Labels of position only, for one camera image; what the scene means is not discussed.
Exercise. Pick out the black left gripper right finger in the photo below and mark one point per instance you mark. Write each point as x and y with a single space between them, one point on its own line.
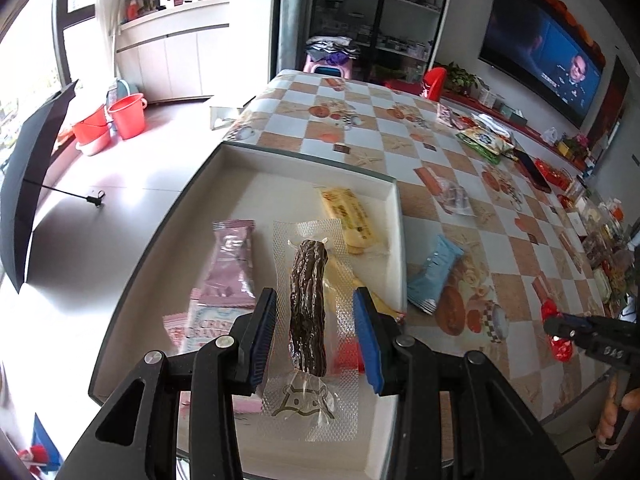
457 417

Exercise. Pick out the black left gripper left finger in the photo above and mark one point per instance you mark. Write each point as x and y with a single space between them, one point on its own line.
134 435

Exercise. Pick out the dark red snack packet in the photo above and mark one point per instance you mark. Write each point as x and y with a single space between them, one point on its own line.
348 357

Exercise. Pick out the clear vacuum meat stick packet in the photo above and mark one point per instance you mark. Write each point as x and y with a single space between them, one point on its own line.
310 319

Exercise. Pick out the pink snack packet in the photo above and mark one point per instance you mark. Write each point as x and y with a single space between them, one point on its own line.
228 278

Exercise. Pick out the yellow snack bar packet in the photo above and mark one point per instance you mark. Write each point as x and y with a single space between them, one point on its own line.
357 229

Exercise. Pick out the person's right hand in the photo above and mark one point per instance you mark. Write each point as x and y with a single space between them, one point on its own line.
608 418

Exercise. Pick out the red fruit tray with goods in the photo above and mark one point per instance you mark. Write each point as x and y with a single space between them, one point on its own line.
610 244

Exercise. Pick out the pink white crisp packet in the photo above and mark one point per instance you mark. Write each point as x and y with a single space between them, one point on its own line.
202 322

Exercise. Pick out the light blue snack packet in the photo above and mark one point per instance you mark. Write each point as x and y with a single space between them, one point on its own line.
425 288

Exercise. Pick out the checkered printed tablecloth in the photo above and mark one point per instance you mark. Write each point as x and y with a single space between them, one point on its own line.
519 247

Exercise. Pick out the black smartphone red case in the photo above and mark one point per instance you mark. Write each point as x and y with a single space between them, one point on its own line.
529 170

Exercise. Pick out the clear wrapped dark snack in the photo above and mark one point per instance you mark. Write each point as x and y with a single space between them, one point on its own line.
453 198

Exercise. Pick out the pile of green snack bags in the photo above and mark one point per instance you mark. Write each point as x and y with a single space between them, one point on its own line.
484 136

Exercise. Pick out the white tray box dark rim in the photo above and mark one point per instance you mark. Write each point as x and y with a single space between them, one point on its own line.
243 181

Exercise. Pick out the black open umbrella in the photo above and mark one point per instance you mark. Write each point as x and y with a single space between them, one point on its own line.
24 179

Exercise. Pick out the green potted plant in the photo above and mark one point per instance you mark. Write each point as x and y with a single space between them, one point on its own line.
459 80

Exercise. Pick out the red bottle on shelf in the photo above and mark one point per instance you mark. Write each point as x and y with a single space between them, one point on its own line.
433 83

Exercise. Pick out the pink plastic stool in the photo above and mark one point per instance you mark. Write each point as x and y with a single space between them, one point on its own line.
335 65

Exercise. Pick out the dark glass display cabinet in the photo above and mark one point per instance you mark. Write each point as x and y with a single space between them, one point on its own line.
394 39

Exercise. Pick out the wall television screen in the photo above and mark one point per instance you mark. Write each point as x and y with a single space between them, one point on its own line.
533 42

